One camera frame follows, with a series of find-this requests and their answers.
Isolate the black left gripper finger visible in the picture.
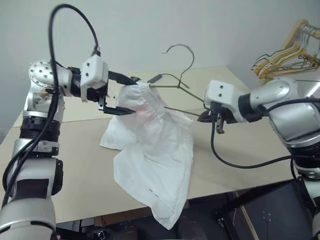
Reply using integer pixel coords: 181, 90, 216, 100
103, 106, 136, 117
108, 71, 141, 86

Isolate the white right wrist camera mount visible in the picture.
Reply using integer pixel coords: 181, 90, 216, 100
204, 79, 242, 111

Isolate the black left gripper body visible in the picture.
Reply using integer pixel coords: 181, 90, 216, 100
85, 84, 112, 111

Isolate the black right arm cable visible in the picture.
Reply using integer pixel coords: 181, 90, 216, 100
210, 96, 320, 169

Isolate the black equipment case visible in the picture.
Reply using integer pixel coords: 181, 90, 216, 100
239, 179, 317, 240

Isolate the dark rounded shape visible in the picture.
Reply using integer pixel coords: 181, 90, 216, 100
174, 217, 227, 240

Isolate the olive wire hanger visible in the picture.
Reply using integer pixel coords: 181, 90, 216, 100
149, 44, 208, 118

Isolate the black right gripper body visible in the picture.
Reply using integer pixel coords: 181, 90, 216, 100
209, 101, 238, 135

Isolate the bunch of wooden hangers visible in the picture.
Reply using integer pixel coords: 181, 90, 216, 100
254, 48, 320, 78

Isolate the white cloth garment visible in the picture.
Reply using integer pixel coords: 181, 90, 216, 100
99, 81, 196, 231

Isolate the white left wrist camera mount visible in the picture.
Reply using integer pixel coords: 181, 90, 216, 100
79, 56, 110, 103

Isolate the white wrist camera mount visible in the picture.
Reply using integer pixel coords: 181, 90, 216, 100
79, 56, 110, 103
204, 79, 242, 111

